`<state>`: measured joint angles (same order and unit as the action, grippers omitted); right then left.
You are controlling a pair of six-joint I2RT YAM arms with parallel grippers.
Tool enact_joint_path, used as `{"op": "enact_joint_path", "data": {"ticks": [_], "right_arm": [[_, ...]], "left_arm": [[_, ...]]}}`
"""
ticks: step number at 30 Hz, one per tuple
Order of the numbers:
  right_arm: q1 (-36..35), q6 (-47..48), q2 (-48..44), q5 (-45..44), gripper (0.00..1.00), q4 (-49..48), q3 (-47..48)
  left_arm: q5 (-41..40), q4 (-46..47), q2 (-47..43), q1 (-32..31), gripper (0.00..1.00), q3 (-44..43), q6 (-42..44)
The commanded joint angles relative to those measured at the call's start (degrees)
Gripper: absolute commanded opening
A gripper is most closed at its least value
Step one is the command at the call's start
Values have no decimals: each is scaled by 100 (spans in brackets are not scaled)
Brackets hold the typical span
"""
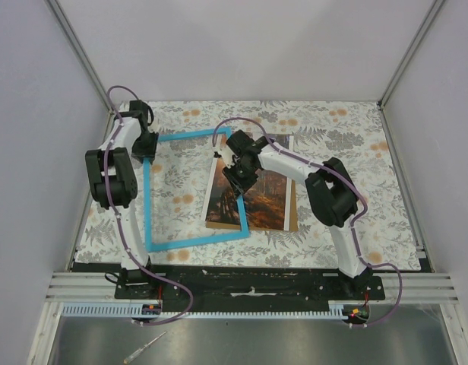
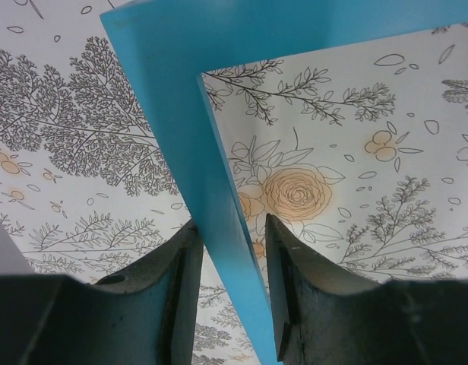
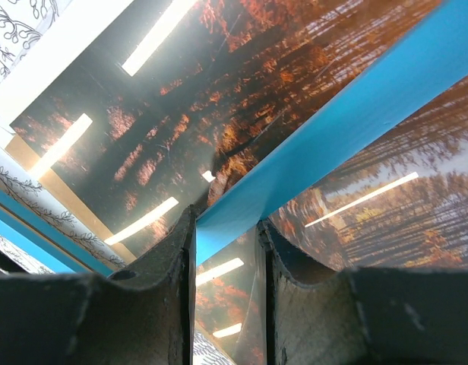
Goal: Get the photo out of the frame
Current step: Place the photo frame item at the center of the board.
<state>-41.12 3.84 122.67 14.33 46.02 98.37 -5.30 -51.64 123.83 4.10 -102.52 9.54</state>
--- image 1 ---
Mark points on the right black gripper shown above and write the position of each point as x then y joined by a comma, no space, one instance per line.
238,188

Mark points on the aluminium rail bar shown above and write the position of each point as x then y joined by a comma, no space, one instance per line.
80,287

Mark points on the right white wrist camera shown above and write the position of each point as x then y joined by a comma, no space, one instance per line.
226,154

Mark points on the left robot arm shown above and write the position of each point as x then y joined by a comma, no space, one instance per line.
113,184

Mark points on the aluminium corner post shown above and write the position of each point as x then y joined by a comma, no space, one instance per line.
78,49
418,38

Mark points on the floral patterned table mat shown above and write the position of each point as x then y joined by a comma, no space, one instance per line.
351,132

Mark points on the brown frame backing board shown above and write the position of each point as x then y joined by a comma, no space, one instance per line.
293,209

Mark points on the blue picture frame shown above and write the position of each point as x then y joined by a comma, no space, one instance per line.
150,245

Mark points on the right aluminium corner post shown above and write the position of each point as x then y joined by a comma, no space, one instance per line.
418,38

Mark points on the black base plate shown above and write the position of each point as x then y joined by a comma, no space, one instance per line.
214,288

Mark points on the light blue cable duct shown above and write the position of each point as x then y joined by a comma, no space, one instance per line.
143,311

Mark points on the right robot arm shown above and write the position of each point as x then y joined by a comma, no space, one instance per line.
330,193

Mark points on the clear handled screwdriver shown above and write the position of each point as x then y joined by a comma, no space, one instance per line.
142,349

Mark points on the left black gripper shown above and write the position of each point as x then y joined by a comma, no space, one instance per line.
139,153

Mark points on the autumn forest photo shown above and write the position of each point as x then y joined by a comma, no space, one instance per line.
257,201

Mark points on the left aluminium corner post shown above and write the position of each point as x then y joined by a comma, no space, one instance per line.
78,49

